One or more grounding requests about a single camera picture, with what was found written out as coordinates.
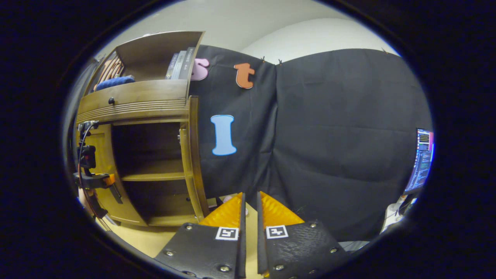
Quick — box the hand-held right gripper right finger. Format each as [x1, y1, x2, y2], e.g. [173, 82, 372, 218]
[257, 191, 351, 279]

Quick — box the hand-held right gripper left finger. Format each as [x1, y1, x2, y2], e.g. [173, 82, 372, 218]
[154, 192, 248, 279]

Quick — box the wooden shoe cabinet door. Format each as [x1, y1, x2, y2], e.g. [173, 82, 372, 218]
[188, 96, 212, 223]
[77, 124, 148, 227]

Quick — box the wooden double-door shoe cabinet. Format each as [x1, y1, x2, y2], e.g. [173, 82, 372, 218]
[74, 31, 212, 228]

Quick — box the wooden inner shelf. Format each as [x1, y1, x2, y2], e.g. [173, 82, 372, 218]
[121, 160, 186, 182]

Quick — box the folded blue towel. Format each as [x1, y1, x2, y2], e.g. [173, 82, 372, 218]
[95, 76, 136, 92]

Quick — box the wooden ribbed drawer front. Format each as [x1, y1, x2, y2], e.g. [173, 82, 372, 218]
[76, 79, 191, 125]

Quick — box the grey hardcover book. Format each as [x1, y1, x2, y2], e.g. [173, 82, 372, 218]
[166, 53, 180, 80]

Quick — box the pale grey book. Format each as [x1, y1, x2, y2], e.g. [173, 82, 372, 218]
[172, 50, 188, 80]

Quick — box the black backdrop cloth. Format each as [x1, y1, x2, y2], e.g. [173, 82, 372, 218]
[66, 45, 434, 243]

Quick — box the black book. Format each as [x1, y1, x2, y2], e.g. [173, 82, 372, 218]
[180, 47, 196, 80]

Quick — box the computer monitor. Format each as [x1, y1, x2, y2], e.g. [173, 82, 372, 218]
[403, 128, 435, 195]

